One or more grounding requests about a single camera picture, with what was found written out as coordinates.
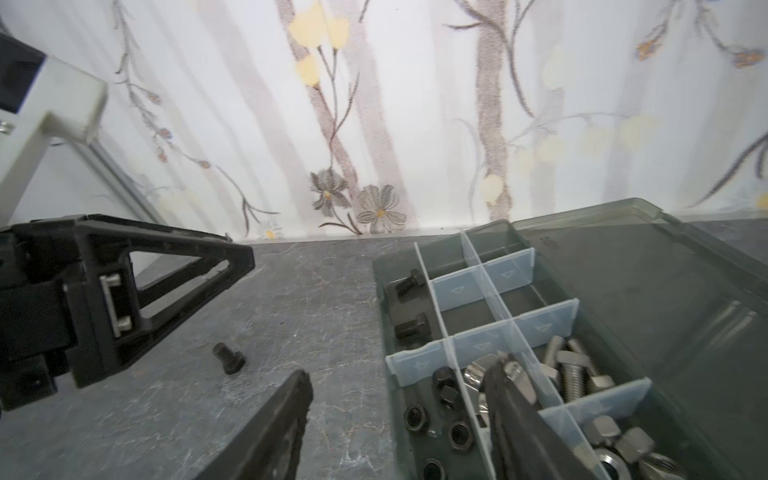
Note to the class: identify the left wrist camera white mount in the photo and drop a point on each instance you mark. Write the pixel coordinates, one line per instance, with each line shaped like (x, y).
(41, 97)

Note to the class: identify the silver hex nut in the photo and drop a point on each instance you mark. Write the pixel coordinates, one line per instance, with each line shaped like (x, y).
(602, 431)
(659, 467)
(614, 464)
(634, 445)

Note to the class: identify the grey compartment organizer box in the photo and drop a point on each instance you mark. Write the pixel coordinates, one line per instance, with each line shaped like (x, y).
(609, 342)

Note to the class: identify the silver hex bolt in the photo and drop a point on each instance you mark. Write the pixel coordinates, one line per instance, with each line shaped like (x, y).
(549, 363)
(596, 382)
(574, 367)

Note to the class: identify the black hex bolt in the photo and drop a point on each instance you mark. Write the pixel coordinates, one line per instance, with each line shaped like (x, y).
(414, 280)
(232, 362)
(417, 327)

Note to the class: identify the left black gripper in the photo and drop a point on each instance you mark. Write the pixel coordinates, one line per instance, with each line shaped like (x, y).
(72, 304)

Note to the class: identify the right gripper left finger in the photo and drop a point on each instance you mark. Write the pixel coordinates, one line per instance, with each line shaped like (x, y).
(269, 445)

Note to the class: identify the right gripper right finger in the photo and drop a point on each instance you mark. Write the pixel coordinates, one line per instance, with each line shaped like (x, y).
(524, 446)

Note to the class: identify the silver wing nut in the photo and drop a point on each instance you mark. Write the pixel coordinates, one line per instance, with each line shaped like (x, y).
(474, 373)
(520, 378)

